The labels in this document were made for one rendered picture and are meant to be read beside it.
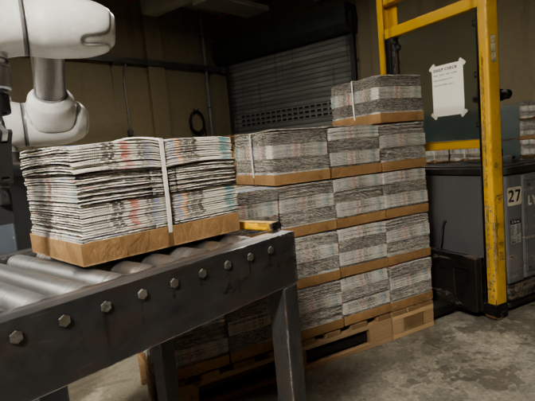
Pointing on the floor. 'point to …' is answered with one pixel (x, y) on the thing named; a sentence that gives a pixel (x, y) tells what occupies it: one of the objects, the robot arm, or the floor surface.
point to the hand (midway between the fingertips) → (1, 205)
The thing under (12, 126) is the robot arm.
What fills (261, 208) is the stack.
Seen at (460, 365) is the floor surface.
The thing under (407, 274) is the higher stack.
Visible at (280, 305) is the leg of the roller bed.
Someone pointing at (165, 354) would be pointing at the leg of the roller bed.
